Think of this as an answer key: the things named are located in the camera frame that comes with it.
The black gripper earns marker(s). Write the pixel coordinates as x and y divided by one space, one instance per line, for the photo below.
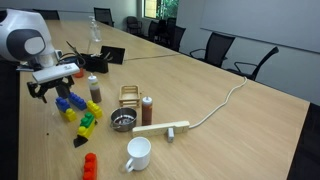
50 85

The blue-yellow building block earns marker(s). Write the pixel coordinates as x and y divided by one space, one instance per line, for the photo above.
66 110

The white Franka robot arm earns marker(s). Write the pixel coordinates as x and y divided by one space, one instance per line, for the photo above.
20 36

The long blue building block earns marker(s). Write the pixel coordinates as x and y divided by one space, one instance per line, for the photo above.
78 101

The long yellow building block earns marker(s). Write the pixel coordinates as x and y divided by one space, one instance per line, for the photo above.
95 109

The green-yellow building block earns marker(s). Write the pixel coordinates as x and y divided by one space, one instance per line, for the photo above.
87 126

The orange building block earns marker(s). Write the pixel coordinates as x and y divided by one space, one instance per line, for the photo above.
90 166

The half-full brown sauce bottle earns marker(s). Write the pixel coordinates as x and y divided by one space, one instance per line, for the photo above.
95 91

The grey metal utensil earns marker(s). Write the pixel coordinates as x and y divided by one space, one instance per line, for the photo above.
73 49

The clear pump bottle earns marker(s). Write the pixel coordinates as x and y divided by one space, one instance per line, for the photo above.
95 31

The black office chair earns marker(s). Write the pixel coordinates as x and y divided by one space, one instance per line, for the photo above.
48 14
178 38
258 66
213 48
133 23
103 15
153 30

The small wooden crate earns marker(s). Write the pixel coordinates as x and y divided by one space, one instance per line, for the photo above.
129 98

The full brown sauce bottle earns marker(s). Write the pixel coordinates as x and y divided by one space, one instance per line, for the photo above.
147 113

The white ceramic mug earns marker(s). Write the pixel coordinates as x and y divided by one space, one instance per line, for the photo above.
138 155

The cream power strip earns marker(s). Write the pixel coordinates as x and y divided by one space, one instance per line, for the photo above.
156 129

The white plug adapter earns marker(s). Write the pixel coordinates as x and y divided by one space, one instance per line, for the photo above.
170 135

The window with green view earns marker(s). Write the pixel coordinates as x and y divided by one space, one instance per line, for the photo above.
161 8

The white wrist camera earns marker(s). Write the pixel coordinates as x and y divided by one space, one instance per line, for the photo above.
55 72

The white wall whiteboard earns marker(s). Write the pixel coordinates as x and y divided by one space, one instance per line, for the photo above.
266 20

